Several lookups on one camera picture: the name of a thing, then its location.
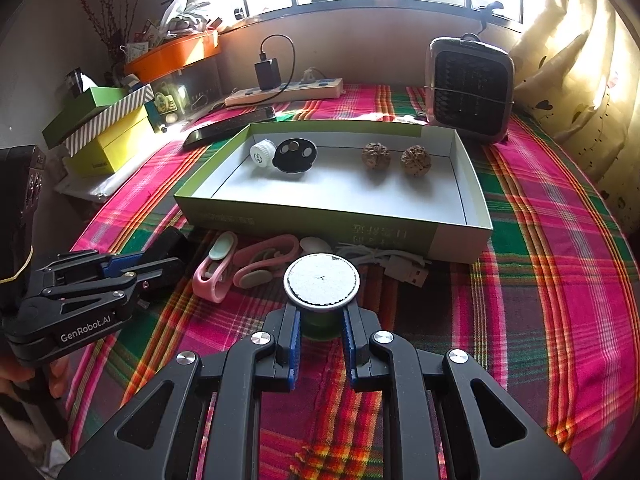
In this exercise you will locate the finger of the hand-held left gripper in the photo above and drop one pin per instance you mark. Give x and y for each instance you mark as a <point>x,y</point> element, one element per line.
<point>127,262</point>
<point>155,270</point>

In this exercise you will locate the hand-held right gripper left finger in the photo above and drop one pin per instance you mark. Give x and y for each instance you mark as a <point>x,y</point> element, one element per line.
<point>292,355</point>

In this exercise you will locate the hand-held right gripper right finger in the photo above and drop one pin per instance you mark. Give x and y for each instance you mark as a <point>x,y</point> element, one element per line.
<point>350,355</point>

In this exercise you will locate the green spool with white top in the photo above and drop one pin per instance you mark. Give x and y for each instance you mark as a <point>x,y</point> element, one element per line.
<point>321,280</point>

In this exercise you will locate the white round cap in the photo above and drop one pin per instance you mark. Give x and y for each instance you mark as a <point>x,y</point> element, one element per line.
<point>261,154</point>

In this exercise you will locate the green white cardboard box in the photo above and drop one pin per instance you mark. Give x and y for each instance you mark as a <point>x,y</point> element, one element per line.
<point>350,195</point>

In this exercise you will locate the black round case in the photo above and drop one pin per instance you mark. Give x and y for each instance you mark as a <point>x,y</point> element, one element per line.
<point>295,157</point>

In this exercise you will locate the brown walnut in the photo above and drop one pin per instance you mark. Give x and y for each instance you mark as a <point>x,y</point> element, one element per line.
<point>375,156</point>
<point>415,160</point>

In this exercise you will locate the person's left hand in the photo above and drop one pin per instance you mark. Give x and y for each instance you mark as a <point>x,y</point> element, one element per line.
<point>50,377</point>

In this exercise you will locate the yellow rubber band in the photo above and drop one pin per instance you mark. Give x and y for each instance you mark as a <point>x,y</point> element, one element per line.
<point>20,270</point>

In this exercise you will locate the yellow cardboard box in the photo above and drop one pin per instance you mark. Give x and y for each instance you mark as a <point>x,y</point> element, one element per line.
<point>115,147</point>

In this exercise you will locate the striped cardboard box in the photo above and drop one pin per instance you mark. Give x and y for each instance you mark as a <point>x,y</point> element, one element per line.
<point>110,117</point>

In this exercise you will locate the black remote control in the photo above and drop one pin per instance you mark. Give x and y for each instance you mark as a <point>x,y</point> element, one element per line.
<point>225,130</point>

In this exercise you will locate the green printed card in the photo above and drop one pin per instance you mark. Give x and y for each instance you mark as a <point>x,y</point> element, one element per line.
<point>167,110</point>

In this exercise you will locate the black tissue holder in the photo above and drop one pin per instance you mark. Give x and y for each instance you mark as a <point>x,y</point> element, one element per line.
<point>77,82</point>

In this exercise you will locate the orange plastic tray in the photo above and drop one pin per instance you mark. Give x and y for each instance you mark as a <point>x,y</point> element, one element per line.
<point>170,55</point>

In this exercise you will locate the black charger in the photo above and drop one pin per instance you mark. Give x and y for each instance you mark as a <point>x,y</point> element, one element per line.
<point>267,75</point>

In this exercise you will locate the cream power strip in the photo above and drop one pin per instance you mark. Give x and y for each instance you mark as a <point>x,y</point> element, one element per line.
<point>300,92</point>

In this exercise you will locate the paper clutter pile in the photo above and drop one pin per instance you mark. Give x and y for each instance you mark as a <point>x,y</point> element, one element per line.
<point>175,20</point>

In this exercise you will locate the white plug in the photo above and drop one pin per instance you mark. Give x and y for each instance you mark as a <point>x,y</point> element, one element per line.
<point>309,76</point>

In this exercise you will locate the dried red branches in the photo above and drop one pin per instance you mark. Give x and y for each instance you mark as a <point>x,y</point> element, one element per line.
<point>107,5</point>

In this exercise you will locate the grey portable fan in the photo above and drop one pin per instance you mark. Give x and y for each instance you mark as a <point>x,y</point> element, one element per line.
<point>470,90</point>

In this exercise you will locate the cream heart print curtain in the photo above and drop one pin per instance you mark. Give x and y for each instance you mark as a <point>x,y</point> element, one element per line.
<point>575,85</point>

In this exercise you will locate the black window latch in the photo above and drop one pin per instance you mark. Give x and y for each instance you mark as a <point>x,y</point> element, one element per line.
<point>492,10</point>

